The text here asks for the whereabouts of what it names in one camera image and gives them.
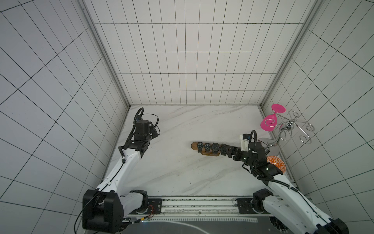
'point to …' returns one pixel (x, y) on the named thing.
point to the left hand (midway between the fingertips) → (152, 131)
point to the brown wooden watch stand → (194, 146)
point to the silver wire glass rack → (287, 126)
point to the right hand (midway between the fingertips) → (229, 145)
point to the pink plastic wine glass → (269, 123)
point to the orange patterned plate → (278, 162)
